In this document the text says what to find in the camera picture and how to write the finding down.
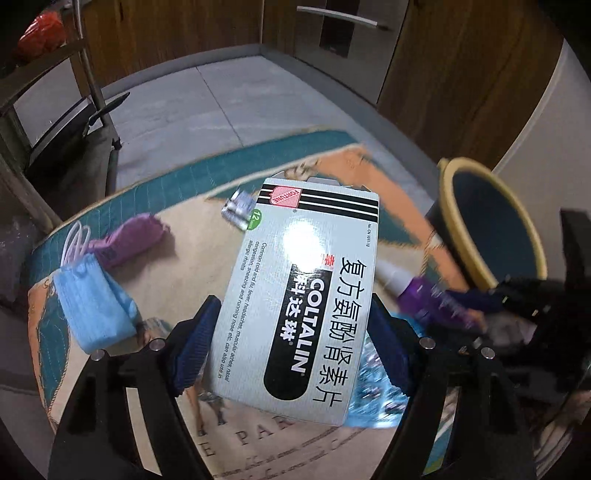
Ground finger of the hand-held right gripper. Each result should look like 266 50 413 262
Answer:
496 276 559 324
455 288 506 317

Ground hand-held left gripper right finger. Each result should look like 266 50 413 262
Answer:
367 293 539 480

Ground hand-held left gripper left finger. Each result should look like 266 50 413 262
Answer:
48 295 222 480

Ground clear plastic bag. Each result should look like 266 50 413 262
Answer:
0 222 45 301
347 323 419 430

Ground purple bottle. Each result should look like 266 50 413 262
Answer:
379 261 485 329

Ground dark bin with yellow rim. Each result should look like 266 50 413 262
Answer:
425 157 548 289

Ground white medicine box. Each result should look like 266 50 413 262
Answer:
203 170 380 426

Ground blue face mask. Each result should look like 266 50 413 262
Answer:
48 222 142 354

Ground purple face mask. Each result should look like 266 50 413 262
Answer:
88 213 171 269

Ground printed teal orange mat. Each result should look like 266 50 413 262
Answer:
25 129 467 480

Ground silver blister pack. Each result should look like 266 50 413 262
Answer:
221 190 257 230

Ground clear plastic bag on floor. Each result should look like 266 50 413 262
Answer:
0 222 45 301

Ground wooden kitchen cabinet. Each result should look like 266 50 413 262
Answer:
69 0 567 172

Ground black pan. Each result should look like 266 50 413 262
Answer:
85 92 133 128

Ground metal shelf rack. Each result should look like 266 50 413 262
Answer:
0 0 123 232

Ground steel built-in oven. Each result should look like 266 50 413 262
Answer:
295 0 410 93

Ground red plastic bag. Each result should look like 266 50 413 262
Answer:
18 11 65 51

